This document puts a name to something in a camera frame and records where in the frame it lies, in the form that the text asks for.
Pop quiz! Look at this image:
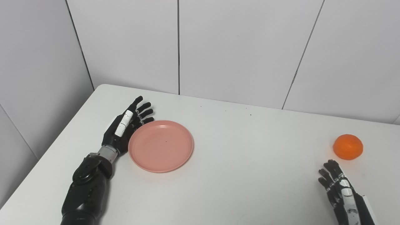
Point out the pink round plate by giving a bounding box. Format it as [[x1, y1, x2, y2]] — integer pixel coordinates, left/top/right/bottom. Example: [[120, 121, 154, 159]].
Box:
[[128, 120, 194, 173]]

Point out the orange fruit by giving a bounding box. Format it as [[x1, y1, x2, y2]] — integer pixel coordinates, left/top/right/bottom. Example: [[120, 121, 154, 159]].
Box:
[[333, 134, 364, 161]]

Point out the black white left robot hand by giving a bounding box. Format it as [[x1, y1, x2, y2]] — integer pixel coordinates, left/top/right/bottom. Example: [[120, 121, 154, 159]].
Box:
[[102, 96, 155, 155]]

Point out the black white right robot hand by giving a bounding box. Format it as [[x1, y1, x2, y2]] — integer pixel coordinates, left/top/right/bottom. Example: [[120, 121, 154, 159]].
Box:
[[318, 159, 375, 225]]

